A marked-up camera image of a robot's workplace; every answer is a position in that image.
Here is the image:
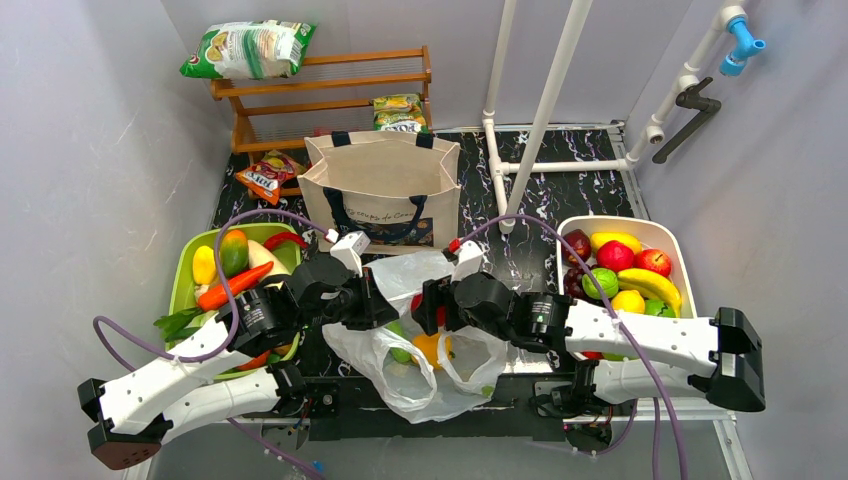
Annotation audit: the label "wooden shelf rack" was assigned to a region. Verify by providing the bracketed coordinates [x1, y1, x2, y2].
[209, 45, 433, 163]

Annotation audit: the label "orange tomato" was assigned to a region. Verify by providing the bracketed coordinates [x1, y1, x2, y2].
[236, 350, 272, 371]

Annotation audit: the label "white pvc pipe frame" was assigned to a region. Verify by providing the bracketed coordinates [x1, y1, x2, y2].
[481, 1, 748, 215]

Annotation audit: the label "white plastic grocery bag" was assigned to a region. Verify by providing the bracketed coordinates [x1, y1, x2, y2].
[322, 251, 508, 424]

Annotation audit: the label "green orange mango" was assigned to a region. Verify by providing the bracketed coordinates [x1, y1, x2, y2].
[219, 229, 249, 278]

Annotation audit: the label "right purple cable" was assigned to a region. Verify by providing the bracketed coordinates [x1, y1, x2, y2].
[450, 213, 690, 480]

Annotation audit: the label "red chili pepper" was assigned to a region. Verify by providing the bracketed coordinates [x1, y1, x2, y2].
[263, 231, 309, 252]

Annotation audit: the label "green vegetable basket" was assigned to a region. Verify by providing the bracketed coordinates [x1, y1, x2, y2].
[154, 223, 302, 349]

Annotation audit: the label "orange carrot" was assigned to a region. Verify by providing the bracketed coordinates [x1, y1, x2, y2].
[197, 261, 274, 311]

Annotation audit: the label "blue pipe fitting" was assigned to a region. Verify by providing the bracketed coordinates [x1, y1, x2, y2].
[719, 16, 767, 77]

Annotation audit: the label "green cucumber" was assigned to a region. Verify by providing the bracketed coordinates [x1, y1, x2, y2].
[386, 321, 413, 366]

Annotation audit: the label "black lever handle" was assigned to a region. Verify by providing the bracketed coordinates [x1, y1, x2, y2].
[652, 76, 722, 165]

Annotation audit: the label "light green guava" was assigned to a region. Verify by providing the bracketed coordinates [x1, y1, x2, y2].
[581, 268, 619, 300]

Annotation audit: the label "dark red apple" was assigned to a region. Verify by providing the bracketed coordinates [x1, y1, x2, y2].
[563, 229, 592, 266]

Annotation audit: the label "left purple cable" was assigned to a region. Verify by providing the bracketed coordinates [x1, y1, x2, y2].
[92, 208, 339, 480]

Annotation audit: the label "beige canvas tote bag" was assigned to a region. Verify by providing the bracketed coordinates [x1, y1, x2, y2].
[298, 131, 461, 255]

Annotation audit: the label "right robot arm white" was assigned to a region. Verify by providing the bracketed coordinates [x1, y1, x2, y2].
[411, 272, 766, 415]

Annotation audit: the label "purple grapes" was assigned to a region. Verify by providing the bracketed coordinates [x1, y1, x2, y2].
[563, 267, 588, 300]

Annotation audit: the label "orange red snack bag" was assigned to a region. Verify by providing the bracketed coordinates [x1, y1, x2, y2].
[235, 150, 309, 205]

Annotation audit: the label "white fruit basket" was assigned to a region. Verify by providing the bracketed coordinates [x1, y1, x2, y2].
[555, 215, 698, 362]

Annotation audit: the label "purple cable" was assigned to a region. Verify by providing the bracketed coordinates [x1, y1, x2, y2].
[450, 213, 690, 480]
[92, 208, 339, 480]

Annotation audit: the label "yellow mango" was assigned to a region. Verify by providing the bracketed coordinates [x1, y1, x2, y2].
[589, 232, 643, 254]

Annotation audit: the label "small red fruit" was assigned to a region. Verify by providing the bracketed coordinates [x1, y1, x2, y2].
[410, 293, 423, 313]

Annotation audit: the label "yellow green snack bag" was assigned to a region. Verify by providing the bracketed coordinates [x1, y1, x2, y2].
[371, 94, 430, 133]

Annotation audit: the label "red pomegranate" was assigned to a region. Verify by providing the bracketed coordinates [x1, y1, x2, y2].
[596, 240, 635, 272]

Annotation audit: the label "large green chips bag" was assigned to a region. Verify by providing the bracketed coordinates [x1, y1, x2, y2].
[180, 20, 316, 80]

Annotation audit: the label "metal base frame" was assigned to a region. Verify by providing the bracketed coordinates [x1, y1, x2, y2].
[126, 375, 751, 479]

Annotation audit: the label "orange yellow bell pepper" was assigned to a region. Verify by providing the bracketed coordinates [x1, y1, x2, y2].
[412, 334, 455, 371]

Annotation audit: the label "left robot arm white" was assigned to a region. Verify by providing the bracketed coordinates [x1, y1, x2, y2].
[77, 254, 399, 470]

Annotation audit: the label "yellow banana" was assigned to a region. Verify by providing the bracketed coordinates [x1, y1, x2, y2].
[617, 268, 683, 317]

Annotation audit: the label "yellow lemon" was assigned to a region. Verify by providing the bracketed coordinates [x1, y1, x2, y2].
[611, 290, 646, 314]

